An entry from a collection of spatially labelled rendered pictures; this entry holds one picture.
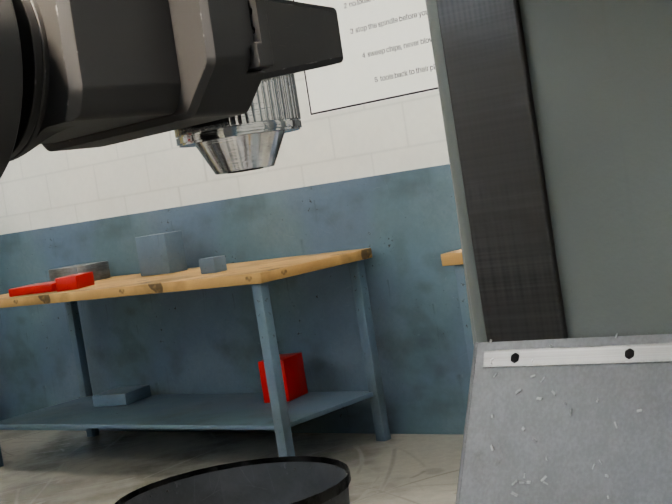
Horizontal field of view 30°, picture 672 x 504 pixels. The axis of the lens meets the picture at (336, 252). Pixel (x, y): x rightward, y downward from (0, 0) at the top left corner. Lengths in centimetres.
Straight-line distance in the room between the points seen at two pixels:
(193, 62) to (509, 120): 45
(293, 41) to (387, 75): 520
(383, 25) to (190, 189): 149
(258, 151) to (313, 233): 553
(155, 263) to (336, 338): 100
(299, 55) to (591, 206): 39
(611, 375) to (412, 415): 503
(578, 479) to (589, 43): 27
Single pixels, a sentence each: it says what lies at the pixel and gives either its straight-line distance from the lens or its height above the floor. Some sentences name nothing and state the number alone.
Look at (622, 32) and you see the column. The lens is 79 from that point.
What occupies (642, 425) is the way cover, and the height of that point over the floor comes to 101.
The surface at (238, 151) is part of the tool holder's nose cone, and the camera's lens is 45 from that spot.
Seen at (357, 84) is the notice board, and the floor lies 162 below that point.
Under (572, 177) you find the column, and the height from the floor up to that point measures 117.
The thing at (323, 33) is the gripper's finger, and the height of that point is 124.
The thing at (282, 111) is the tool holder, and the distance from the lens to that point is 45.
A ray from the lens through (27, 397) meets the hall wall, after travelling 788.
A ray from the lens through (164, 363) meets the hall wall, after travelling 687.
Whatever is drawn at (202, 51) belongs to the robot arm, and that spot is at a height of 123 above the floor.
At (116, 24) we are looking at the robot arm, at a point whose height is 124.
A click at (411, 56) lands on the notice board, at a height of 169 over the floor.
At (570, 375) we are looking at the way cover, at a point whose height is 104.
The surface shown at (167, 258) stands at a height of 96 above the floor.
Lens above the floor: 118
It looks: 3 degrees down
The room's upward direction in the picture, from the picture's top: 9 degrees counter-clockwise
